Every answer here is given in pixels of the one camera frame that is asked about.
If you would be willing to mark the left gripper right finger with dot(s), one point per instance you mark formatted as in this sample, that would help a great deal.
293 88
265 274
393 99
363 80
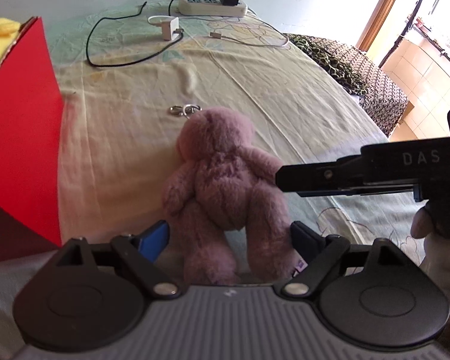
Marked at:
322 256

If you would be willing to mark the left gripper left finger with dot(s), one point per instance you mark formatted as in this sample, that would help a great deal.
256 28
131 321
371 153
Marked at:
136 256

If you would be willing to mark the pink teddy bear plush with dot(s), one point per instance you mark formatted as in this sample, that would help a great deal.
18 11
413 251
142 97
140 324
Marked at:
225 184

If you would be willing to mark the gloved hand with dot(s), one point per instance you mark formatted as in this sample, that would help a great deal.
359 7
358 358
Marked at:
436 263

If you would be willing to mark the brown patterned blanket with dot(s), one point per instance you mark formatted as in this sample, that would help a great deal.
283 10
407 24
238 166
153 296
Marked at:
385 102

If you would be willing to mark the leopard print cloth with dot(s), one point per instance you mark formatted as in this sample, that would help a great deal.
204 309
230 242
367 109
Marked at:
341 72

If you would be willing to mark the metal keyring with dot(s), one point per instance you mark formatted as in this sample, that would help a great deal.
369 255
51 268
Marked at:
184 110

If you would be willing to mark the cartoon print bed sheet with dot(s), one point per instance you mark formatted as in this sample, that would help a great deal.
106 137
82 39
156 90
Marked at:
117 147

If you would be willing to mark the red cardboard box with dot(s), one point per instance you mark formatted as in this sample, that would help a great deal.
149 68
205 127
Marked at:
31 108

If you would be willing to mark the white USB charger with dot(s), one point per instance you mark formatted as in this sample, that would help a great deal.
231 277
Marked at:
170 28

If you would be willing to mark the white power strip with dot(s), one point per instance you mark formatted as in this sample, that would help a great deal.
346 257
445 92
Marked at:
211 8

